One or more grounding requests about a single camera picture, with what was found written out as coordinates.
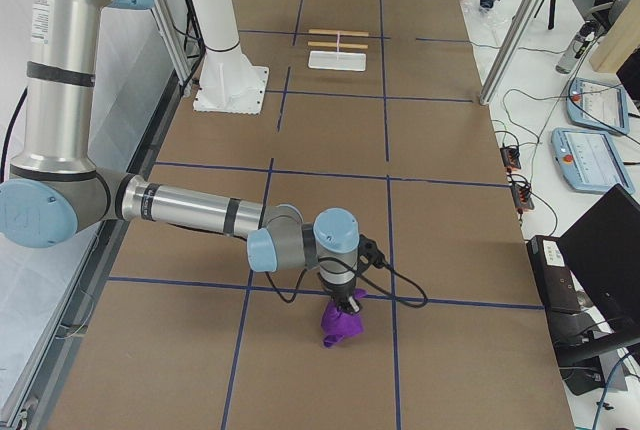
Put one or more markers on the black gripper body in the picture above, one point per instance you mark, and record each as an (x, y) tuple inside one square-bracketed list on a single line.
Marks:
[(341, 297)]

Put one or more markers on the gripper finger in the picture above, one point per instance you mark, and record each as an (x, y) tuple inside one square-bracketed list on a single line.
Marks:
[(344, 306), (353, 304)]

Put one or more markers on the purple towel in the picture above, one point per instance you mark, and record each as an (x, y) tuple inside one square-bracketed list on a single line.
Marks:
[(338, 325)]

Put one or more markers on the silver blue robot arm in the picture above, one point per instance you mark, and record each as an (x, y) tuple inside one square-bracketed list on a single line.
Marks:
[(54, 190)]

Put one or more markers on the white towel rack with wooden bars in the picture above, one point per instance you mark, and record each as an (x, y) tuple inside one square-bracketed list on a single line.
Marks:
[(337, 55)]

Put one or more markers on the near orange usb hub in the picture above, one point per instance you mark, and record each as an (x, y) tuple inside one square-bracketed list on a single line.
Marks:
[(521, 191)]

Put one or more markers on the orange usb hub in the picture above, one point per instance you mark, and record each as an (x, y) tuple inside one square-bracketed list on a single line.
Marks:
[(521, 191), (511, 158)]

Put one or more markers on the black device with label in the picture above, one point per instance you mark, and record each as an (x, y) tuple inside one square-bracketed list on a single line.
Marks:
[(554, 280)]

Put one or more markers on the far orange usb hub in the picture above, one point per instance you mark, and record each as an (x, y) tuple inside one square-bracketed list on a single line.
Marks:
[(511, 158)]

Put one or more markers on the black laptop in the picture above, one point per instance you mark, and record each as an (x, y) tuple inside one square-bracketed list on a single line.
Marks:
[(602, 250)]

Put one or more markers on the near blue teach pendant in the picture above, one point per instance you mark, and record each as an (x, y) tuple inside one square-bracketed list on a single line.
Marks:
[(589, 161)]

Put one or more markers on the blue teach pendant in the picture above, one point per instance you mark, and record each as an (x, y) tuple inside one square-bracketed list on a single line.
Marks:
[(589, 161), (598, 105)]

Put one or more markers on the far blue teach pendant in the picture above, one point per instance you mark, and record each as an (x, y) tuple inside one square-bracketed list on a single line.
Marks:
[(598, 105)]

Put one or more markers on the grey water bottle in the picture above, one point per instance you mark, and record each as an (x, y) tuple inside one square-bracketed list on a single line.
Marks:
[(577, 47)]

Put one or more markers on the wooden board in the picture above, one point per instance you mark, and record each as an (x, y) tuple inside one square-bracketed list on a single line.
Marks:
[(620, 42)]

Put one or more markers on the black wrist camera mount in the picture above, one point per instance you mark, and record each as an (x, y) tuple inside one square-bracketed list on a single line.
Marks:
[(369, 255)]

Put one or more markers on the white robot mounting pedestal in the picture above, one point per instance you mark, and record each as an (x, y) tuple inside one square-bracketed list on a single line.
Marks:
[(228, 82)]

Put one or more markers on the grey aluminium frame post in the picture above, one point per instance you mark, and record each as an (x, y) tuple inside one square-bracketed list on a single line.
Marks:
[(508, 49)]

